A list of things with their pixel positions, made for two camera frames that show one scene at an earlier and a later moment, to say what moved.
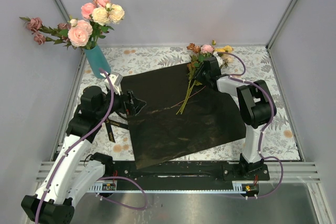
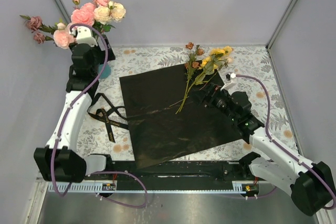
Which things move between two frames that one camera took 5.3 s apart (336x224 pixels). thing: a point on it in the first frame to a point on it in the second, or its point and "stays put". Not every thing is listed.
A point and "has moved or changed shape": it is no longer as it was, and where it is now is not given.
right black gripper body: (201, 75) to (218, 99)
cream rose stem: (102, 17) stays put
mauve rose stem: (43, 33) stays put
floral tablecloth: (251, 62) stays put
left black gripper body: (119, 104) to (100, 56)
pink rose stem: (79, 35) has moved or changed shape
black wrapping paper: (210, 118) stays put
